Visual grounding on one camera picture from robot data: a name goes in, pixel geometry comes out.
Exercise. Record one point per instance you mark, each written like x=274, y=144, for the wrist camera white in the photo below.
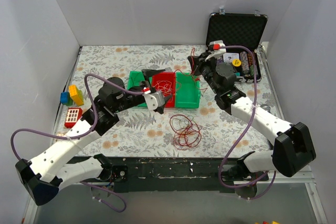
x=216, y=49
x=154, y=99

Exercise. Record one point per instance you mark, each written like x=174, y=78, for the stacked colourful toy bricks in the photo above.
x=73, y=96

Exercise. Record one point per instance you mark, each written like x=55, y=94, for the red white toy brick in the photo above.
x=72, y=116

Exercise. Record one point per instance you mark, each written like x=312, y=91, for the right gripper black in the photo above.
x=198, y=63

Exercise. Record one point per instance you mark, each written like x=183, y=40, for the right green plastic bin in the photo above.
x=187, y=92

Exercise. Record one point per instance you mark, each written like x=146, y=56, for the left green plastic bin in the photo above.
x=136, y=83

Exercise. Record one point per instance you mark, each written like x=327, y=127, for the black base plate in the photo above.
x=134, y=174

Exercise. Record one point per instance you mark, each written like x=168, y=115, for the red plastic bin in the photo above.
x=166, y=82

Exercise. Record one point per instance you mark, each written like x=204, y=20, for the black microphone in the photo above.
x=266, y=107

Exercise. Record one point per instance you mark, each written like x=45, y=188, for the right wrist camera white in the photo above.
x=216, y=49

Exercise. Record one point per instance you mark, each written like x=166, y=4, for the white card deck box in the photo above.
x=230, y=57

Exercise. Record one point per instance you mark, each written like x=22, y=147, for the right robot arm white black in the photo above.
x=293, y=147

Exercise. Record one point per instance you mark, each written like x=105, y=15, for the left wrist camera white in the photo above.
x=154, y=99

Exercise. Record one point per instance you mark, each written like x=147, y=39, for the green plastic bin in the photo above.
x=187, y=92
x=136, y=83

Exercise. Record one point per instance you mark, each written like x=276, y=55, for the yellow round disc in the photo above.
x=236, y=63

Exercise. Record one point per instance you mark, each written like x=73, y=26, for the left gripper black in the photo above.
x=148, y=85

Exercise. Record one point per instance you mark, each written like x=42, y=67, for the black poker chip case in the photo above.
x=238, y=30

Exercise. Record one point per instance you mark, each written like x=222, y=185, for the floral table mat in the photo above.
x=142, y=133

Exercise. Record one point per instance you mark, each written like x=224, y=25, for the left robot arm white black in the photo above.
x=51, y=171

